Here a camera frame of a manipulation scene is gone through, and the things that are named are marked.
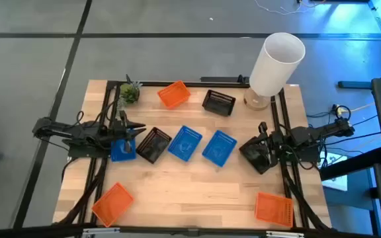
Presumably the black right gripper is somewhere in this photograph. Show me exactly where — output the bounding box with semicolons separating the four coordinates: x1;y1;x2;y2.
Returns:
243;130;282;159

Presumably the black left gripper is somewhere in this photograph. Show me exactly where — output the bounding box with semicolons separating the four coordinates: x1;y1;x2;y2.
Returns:
109;119;148;141

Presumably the black plastic basket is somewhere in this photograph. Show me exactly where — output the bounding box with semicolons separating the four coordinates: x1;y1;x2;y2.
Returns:
238;135;279;175
201;89;237;117
135;126;173;165

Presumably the blue plastic basket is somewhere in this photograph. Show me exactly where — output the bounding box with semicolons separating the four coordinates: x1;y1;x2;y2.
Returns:
110;138;138;163
167;124;204;163
202;130;238;168

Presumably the orange plastic basket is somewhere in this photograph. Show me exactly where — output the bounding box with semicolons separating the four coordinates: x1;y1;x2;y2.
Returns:
157;80;192;109
91;181;135;228
254;192;294;228

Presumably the small green potted plant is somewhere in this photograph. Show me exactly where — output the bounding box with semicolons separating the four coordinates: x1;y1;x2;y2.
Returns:
116;74;144;110

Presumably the black bar behind table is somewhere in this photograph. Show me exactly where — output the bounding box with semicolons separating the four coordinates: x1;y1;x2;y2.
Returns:
200;75;251;84

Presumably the black diagonal beam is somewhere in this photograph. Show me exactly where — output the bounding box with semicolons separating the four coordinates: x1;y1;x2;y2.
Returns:
319;146;381;182

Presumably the blue floor bar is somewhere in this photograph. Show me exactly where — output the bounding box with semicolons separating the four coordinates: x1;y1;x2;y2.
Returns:
337;80;374;90

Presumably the black aluminium table frame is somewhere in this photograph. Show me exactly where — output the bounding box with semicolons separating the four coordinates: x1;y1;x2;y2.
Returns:
53;79;332;232

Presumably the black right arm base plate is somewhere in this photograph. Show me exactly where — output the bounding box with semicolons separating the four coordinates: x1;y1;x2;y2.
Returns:
274;135;321;163

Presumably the black left camera cable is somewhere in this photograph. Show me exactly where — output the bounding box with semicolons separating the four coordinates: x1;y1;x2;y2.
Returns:
74;110;85;130

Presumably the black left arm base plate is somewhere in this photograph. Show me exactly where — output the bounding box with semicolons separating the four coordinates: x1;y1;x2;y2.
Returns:
67;132;116;159

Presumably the silver rail bracket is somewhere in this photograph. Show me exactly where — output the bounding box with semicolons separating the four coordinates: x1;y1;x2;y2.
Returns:
265;230;305;238

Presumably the black floor cable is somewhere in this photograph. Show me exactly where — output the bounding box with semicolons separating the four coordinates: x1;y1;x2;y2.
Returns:
322;131;381;146

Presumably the black table edge rail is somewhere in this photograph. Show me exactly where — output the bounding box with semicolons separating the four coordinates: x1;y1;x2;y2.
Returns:
0;223;381;238

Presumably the pale yellow cable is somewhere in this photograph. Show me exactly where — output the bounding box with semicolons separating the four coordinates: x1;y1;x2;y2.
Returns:
341;102;376;115

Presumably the thin white floor cable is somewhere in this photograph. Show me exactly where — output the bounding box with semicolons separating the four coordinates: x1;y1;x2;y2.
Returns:
254;0;327;16

